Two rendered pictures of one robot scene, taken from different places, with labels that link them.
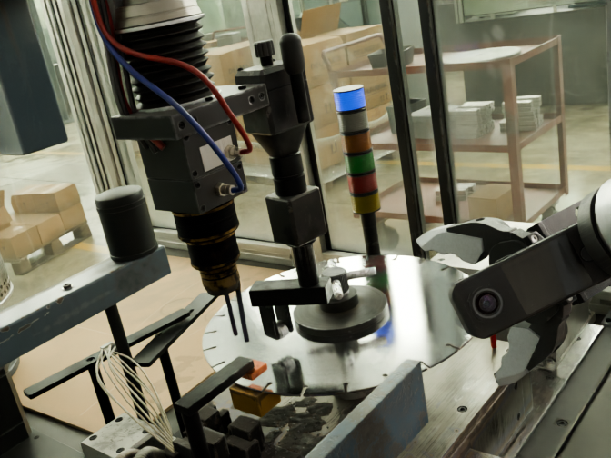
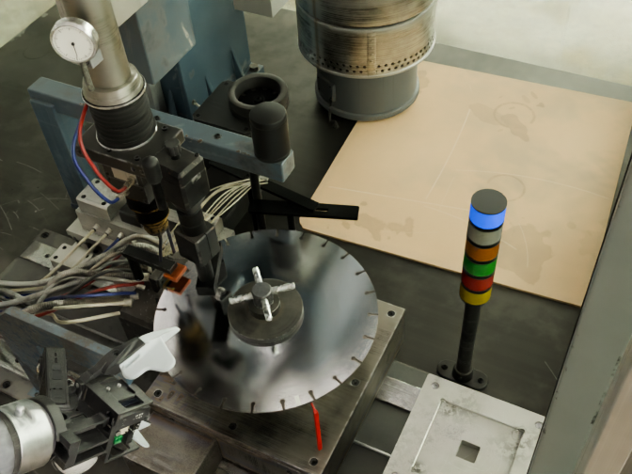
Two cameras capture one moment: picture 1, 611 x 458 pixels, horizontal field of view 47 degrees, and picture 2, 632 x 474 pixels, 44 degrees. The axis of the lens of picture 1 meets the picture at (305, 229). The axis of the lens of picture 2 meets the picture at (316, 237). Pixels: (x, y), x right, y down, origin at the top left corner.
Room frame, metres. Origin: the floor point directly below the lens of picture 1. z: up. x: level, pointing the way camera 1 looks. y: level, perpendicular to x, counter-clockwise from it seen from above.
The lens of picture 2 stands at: (0.68, -0.71, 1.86)
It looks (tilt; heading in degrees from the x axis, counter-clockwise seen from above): 48 degrees down; 78
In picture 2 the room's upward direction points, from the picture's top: 5 degrees counter-clockwise
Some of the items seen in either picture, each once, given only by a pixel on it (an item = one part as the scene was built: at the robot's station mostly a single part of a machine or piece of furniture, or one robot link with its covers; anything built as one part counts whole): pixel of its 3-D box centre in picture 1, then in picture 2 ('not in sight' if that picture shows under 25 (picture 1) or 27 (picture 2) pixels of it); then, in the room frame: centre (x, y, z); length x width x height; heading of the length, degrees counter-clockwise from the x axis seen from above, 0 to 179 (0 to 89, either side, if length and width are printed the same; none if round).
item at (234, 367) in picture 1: (226, 406); (156, 272); (0.60, 0.11, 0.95); 0.10 x 0.03 x 0.07; 138
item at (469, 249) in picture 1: (466, 232); (157, 355); (0.59, -0.14, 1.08); 0.09 x 0.06 x 0.03; 33
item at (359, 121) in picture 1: (353, 119); (484, 226); (1.04, -0.10, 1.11); 0.05 x 0.04 x 0.03; 48
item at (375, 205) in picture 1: (365, 200); (475, 287); (1.04, -0.10, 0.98); 0.05 x 0.04 x 0.03; 48
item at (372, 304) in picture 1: (339, 303); (264, 307); (0.74, -0.02, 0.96); 0.11 x 0.11 x 0.03
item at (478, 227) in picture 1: (491, 245); (116, 368); (0.54, -0.15, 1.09); 0.09 x 0.02 x 0.05; 33
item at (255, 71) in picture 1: (283, 146); (187, 203); (0.67, 0.01, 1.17); 0.06 x 0.05 x 0.20; 129
